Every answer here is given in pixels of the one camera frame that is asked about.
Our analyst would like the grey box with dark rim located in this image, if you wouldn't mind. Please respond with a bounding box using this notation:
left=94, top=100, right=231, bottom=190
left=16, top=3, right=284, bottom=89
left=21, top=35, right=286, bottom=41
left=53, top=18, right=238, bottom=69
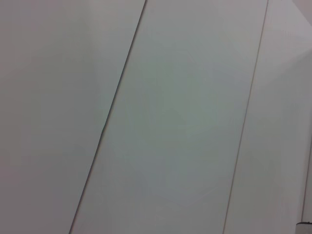
left=296, top=221, right=312, bottom=234

